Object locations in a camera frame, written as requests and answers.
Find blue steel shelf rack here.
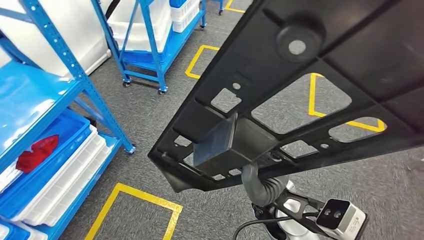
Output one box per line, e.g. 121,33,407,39
0,0,137,240

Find black cable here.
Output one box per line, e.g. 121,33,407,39
231,215,319,240

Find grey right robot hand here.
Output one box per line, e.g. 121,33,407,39
241,162,266,204

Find red plastic part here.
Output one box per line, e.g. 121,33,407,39
15,134,61,174

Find blue wheeled shelf rack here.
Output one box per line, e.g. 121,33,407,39
211,0,225,16
90,0,208,96

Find black plastic plate frame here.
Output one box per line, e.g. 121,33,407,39
147,0,424,194

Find white car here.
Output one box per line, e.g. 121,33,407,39
0,0,113,80

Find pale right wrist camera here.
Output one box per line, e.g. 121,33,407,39
315,198,369,240

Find black camera bracket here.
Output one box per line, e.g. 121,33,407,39
251,190,332,226

